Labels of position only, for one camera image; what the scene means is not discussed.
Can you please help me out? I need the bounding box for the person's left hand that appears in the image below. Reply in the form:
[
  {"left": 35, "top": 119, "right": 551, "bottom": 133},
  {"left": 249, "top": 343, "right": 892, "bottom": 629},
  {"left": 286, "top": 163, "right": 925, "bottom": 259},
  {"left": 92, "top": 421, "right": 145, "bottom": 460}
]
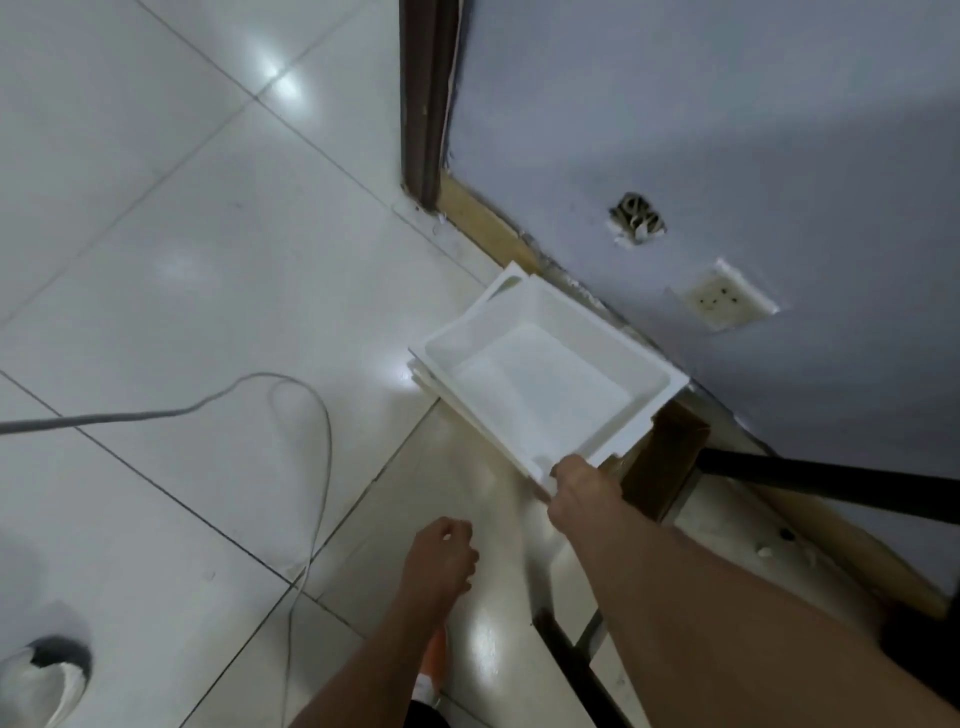
[{"left": 403, "top": 516, "right": 481, "bottom": 606}]

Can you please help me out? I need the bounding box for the orange and white shoe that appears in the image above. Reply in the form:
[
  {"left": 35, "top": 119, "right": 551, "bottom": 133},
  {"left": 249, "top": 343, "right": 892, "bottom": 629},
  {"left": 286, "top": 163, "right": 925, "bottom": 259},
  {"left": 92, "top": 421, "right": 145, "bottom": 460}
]
[{"left": 408, "top": 626, "right": 451, "bottom": 710}]

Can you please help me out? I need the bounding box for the person's left forearm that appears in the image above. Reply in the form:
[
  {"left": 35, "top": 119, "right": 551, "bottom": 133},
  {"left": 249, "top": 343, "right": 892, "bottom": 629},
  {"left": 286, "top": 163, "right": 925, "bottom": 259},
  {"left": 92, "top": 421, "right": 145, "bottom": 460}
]
[{"left": 291, "top": 596, "right": 455, "bottom": 728}]

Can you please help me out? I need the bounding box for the black metal bar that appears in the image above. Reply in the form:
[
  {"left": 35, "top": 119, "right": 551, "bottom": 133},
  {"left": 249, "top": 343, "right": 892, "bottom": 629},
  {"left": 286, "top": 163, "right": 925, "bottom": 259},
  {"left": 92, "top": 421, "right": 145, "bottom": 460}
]
[{"left": 696, "top": 447, "right": 960, "bottom": 526}]

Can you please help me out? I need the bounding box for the black metal frame leg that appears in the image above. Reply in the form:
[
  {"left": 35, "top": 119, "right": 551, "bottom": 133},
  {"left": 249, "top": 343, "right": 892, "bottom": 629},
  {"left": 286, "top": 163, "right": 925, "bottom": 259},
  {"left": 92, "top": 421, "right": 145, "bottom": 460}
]
[{"left": 531, "top": 609, "right": 639, "bottom": 728}]

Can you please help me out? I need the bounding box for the grey cable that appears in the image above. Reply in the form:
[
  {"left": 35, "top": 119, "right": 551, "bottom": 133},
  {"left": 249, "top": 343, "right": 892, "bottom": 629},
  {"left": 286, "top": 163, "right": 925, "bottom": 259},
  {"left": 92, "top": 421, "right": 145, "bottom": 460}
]
[{"left": 0, "top": 372, "right": 335, "bottom": 728}]

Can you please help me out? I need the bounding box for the brown cardboard box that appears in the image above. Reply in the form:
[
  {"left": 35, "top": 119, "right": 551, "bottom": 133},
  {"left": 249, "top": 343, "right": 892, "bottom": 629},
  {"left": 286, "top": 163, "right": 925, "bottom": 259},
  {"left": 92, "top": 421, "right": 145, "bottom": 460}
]
[{"left": 600, "top": 399, "right": 712, "bottom": 524}]

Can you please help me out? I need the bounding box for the white and grey shoe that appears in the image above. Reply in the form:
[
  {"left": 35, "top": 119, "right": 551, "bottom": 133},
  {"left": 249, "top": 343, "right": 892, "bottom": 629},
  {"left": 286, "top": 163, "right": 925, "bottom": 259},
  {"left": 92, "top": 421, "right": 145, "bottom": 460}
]
[{"left": 0, "top": 635, "right": 94, "bottom": 728}]

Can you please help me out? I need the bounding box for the broken wall outlet hole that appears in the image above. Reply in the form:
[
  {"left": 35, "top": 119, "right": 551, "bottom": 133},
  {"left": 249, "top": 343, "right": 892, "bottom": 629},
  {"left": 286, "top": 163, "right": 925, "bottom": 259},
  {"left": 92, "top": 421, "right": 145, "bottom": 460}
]
[{"left": 609, "top": 192, "right": 670, "bottom": 246}]

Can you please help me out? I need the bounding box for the white wall socket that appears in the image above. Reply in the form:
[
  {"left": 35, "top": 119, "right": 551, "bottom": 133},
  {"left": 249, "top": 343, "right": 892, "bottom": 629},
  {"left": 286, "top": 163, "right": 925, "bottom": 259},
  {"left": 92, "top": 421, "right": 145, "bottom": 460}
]
[{"left": 669, "top": 258, "right": 781, "bottom": 333}]

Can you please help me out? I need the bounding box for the person's right hand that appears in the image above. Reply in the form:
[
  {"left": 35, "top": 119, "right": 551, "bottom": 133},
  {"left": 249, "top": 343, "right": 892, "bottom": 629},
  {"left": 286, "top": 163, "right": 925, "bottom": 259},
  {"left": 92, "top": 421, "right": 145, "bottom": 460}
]
[{"left": 546, "top": 454, "right": 628, "bottom": 543}]

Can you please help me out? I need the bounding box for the white plastic tray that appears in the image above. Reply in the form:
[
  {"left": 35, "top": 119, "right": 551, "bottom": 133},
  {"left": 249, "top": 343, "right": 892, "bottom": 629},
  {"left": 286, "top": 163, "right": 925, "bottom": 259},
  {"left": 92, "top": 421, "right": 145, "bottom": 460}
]
[
  {"left": 424, "top": 273, "right": 691, "bottom": 498},
  {"left": 407, "top": 261, "right": 560, "bottom": 505}
]

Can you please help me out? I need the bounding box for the dark brown door frame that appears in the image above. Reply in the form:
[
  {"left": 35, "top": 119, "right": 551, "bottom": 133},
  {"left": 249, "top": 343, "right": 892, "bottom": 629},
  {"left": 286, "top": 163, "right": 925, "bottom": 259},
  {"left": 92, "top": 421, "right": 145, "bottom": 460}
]
[{"left": 398, "top": 0, "right": 466, "bottom": 211}]

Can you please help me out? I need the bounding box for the person's right forearm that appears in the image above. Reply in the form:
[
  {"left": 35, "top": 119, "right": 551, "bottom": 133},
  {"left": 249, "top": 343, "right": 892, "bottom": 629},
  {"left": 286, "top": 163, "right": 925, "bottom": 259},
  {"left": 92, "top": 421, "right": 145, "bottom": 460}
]
[{"left": 566, "top": 517, "right": 960, "bottom": 728}]

